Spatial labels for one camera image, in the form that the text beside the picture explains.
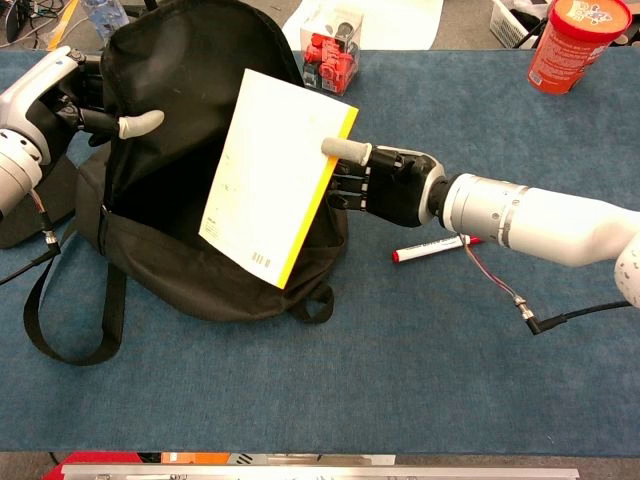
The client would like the right arm cable with plug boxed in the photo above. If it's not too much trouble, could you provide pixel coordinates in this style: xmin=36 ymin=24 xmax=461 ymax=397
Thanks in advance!
xmin=462 ymin=237 xmax=632 ymax=337

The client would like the white marker with red cap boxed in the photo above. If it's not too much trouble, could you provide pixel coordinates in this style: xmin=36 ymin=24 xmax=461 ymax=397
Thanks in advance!
xmin=391 ymin=234 xmax=486 ymax=265

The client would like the white book with yellow spine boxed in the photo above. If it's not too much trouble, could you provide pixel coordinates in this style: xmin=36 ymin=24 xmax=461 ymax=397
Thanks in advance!
xmin=198 ymin=68 xmax=360 ymax=290

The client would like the aluminium profile rail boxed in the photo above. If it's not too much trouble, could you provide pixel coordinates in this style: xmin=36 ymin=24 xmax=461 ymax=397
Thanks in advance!
xmin=60 ymin=463 xmax=581 ymax=480

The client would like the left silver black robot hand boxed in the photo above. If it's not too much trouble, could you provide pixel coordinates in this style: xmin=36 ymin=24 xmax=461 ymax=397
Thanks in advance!
xmin=0 ymin=45 xmax=166 ymax=166

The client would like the arm cable with plug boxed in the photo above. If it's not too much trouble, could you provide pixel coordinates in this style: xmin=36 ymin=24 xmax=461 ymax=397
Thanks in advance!
xmin=462 ymin=237 xmax=632 ymax=337
xmin=0 ymin=191 xmax=64 ymax=287

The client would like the orange-red round canister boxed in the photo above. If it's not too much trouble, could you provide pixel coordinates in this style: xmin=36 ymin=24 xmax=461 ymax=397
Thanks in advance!
xmin=527 ymin=0 xmax=631 ymax=96

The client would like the black fabric backpack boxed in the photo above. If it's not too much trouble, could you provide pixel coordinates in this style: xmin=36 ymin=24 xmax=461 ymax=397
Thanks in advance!
xmin=23 ymin=0 xmax=350 ymax=367

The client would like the white plastic basket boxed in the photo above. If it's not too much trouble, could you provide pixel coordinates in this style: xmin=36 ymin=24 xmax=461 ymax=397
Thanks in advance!
xmin=488 ymin=0 xmax=557 ymax=50

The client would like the clear box with red parts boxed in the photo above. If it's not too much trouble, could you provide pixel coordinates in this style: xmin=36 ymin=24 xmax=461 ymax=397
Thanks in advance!
xmin=298 ymin=10 xmax=365 ymax=97

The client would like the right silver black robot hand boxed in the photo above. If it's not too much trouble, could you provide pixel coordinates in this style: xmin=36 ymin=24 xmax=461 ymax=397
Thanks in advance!
xmin=321 ymin=137 xmax=448 ymax=230

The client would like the left arm cable with plug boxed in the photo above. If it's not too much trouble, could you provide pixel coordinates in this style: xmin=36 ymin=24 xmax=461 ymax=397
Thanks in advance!
xmin=0 ymin=191 xmax=64 ymax=287

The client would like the red box under table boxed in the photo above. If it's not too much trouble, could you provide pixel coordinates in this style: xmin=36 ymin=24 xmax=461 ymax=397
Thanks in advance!
xmin=49 ymin=451 xmax=165 ymax=467

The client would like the white paper sheet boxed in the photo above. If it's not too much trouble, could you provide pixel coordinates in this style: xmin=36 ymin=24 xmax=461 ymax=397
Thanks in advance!
xmin=282 ymin=0 xmax=442 ymax=51

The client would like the blue felt table mat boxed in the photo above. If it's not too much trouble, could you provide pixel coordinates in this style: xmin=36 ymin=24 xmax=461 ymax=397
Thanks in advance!
xmin=0 ymin=48 xmax=640 ymax=455

